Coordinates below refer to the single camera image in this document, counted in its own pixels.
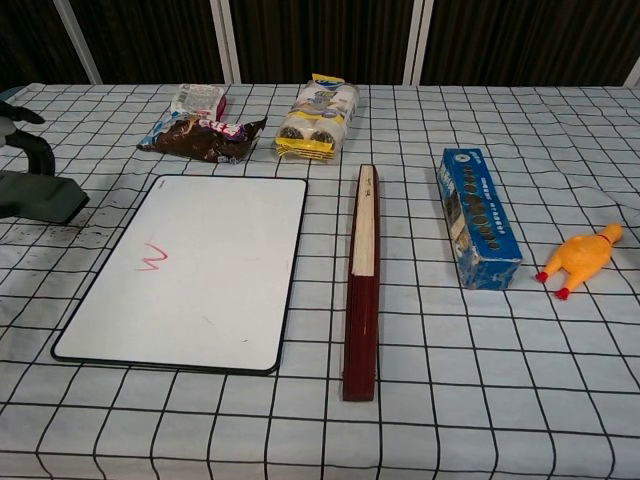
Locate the brown snack bag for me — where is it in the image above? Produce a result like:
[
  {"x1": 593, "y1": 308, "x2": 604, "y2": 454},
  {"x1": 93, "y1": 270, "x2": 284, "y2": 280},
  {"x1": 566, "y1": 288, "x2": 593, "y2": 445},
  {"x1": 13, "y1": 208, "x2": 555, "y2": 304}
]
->
[{"x1": 136, "y1": 112, "x2": 269, "y2": 166}]

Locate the white dry-erase board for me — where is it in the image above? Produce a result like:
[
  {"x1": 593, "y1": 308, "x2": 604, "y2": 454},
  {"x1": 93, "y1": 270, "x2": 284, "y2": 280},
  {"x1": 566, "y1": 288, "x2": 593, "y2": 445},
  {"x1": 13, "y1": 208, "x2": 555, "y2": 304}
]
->
[{"x1": 50, "y1": 173, "x2": 309, "y2": 377}]

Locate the yellow rubber chicken toy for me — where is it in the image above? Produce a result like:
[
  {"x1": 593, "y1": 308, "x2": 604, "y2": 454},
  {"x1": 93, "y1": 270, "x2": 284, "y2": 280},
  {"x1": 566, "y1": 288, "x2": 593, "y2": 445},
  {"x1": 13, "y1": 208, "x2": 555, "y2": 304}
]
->
[{"x1": 535, "y1": 222, "x2": 626, "y2": 301}]

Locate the dark green board eraser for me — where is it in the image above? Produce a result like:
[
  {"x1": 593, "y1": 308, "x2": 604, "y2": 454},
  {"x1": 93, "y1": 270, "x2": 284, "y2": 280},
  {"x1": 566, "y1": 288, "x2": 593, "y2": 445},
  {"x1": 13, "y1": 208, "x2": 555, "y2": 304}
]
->
[{"x1": 0, "y1": 170, "x2": 92, "y2": 226}]

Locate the dark red folded fan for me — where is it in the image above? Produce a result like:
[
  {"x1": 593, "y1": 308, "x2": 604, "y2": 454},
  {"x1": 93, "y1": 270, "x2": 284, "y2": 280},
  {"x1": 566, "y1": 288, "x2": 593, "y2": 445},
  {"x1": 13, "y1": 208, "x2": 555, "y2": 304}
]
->
[{"x1": 341, "y1": 163, "x2": 382, "y2": 403}]

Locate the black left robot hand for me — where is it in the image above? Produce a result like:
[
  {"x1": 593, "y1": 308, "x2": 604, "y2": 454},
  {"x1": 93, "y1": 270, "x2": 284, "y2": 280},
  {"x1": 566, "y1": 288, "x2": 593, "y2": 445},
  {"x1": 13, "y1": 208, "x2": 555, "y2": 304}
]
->
[{"x1": 0, "y1": 97, "x2": 56, "y2": 177}]

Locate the blue cookie box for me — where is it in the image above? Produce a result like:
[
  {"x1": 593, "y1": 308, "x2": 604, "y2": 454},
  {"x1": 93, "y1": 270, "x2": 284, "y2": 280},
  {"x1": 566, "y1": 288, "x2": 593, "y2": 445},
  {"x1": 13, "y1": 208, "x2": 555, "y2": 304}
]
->
[{"x1": 435, "y1": 146, "x2": 525, "y2": 291}]

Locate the white black-checked tablecloth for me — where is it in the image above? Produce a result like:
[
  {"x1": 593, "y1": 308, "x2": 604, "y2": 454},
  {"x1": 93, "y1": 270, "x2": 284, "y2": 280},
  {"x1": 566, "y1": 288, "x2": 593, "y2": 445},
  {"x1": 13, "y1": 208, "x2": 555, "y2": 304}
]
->
[{"x1": 0, "y1": 82, "x2": 640, "y2": 480}]

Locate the white and pink snack pack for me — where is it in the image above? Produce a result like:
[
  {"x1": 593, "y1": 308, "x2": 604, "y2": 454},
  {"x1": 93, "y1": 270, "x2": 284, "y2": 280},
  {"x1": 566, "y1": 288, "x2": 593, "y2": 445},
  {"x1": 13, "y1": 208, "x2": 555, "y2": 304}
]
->
[{"x1": 169, "y1": 82, "x2": 230, "y2": 119}]

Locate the yellow and clear biscuit pack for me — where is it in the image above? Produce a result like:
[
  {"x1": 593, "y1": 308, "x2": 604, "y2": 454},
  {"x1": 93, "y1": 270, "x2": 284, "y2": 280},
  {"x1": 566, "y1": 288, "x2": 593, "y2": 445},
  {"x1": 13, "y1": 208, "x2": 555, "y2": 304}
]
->
[{"x1": 274, "y1": 72, "x2": 362, "y2": 163}]

